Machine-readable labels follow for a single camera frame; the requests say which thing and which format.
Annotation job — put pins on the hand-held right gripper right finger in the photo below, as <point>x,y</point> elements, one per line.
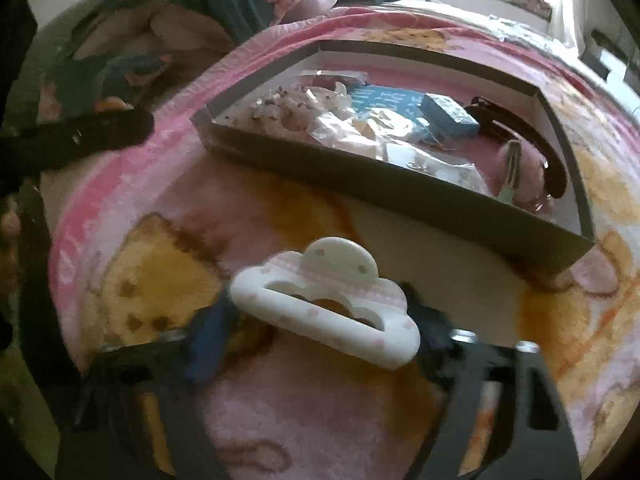
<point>435,340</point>

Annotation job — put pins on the clear packet with white card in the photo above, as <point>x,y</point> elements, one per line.
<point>435,165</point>

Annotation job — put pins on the white cloud-shaped hair clip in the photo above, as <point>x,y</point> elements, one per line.
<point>260,290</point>

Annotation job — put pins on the small blue box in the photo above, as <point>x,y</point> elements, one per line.
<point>447,115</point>

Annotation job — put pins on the person's left hand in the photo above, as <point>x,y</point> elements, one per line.
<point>10,225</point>

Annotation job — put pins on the brown hair claw clip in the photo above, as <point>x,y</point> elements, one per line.
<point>530,132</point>

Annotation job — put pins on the white furniture with clutter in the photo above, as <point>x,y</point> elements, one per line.
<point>610,60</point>

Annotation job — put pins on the pink bear printed blanket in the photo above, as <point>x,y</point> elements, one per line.
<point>280,410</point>

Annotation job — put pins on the silver hair clip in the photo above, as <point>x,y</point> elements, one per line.
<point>510,170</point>

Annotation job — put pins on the clear packet with beige contents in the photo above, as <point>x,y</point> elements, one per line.
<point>345,130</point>

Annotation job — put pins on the beaded pink hair accessory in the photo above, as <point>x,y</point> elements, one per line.
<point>275,112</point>

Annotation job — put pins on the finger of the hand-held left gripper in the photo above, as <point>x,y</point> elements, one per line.
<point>100,130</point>

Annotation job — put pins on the grey shallow cardboard box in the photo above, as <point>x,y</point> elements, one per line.
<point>400,200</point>

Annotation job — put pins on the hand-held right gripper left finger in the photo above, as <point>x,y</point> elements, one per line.
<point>210,345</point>

